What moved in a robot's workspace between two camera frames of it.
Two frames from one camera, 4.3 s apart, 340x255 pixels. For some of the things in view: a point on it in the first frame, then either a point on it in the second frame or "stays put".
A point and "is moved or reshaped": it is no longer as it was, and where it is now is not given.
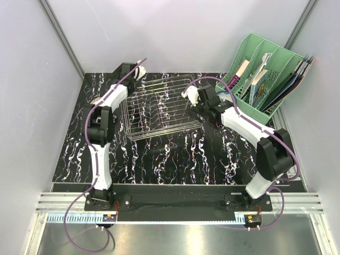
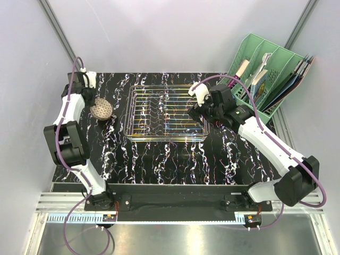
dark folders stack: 299,69 stays put
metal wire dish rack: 159,108 is moved or reshaped
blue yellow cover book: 257,88 stays put
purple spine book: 232,81 stays put
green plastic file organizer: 259,77 stays put
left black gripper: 116,73 → 92,102
